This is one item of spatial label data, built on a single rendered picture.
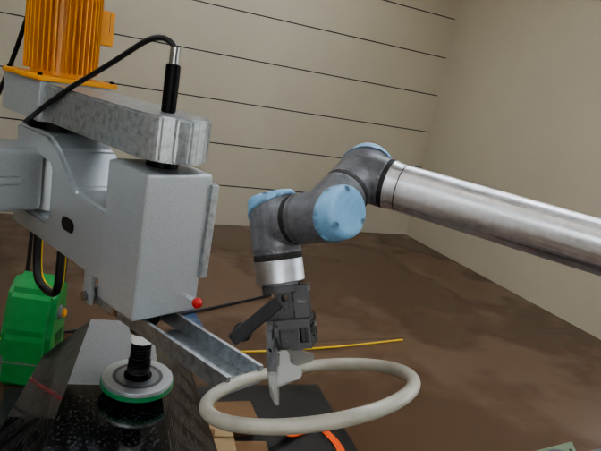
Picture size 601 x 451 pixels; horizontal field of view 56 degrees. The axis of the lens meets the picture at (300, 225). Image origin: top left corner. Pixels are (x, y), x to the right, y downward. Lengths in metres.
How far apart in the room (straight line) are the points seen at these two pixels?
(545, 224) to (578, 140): 5.46
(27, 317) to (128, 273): 1.81
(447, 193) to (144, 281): 0.92
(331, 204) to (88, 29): 1.39
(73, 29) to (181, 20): 4.55
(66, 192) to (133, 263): 0.44
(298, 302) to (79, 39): 1.34
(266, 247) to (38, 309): 2.46
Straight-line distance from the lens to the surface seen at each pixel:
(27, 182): 2.11
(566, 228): 0.95
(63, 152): 1.97
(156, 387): 1.83
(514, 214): 0.96
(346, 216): 0.92
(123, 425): 1.76
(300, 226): 0.94
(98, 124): 1.71
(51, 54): 2.10
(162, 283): 1.64
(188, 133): 1.51
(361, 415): 1.10
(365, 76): 7.46
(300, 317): 1.02
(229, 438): 2.78
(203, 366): 1.48
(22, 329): 3.39
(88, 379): 1.96
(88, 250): 1.82
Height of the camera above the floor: 1.85
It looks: 14 degrees down
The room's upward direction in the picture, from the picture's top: 10 degrees clockwise
